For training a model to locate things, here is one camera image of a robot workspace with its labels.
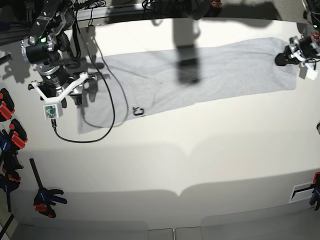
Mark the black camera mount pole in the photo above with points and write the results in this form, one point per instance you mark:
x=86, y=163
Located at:
x=197, y=9

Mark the orange black clamp upper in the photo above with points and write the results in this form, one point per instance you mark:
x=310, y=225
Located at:
x=7, y=106

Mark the blue bar clamp left edge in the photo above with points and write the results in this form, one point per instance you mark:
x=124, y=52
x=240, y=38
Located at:
x=5, y=143

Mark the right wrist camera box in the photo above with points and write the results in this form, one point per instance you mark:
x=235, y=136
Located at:
x=53, y=111

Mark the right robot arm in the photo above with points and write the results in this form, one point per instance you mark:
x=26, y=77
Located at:
x=52, y=47

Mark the blue clamp right edge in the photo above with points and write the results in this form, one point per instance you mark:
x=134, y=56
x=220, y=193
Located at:
x=315, y=198

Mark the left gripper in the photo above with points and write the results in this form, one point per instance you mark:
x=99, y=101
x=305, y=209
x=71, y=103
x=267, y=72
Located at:
x=304, y=50

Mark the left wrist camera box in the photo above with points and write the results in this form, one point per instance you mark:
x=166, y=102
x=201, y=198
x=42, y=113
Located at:
x=308, y=73

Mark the orange black clamp lower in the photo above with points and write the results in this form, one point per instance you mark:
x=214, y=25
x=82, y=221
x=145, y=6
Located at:
x=17, y=135

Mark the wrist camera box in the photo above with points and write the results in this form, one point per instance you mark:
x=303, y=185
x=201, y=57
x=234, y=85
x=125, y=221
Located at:
x=53, y=111
x=308, y=73

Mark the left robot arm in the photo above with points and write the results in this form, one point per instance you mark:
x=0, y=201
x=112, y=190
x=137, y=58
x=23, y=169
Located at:
x=312, y=15

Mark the blue black bar clamp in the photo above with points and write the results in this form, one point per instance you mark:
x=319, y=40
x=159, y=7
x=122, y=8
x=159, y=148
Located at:
x=45, y=198

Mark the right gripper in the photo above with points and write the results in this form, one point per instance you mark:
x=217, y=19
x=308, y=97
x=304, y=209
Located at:
x=57, y=77

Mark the orange black clamp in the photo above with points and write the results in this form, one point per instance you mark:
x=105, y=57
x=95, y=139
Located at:
x=17, y=135
x=7, y=106

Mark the grey T-shirt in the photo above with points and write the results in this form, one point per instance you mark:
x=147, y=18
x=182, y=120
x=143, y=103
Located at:
x=134, y=85

